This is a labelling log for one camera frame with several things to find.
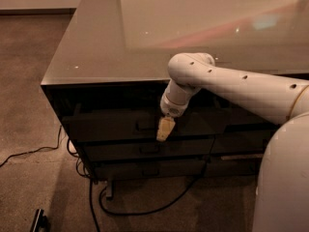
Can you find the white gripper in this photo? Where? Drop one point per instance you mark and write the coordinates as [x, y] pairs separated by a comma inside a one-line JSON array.
[[169, 108]]

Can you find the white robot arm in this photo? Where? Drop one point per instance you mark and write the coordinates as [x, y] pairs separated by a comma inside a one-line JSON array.
[[282, 194]]

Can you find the dark glossy drawer cabinet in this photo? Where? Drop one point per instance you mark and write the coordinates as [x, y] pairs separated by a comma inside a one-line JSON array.
[[114, 54]]

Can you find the black object on floor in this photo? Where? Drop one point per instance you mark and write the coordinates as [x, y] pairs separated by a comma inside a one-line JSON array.
[[40, 222]]

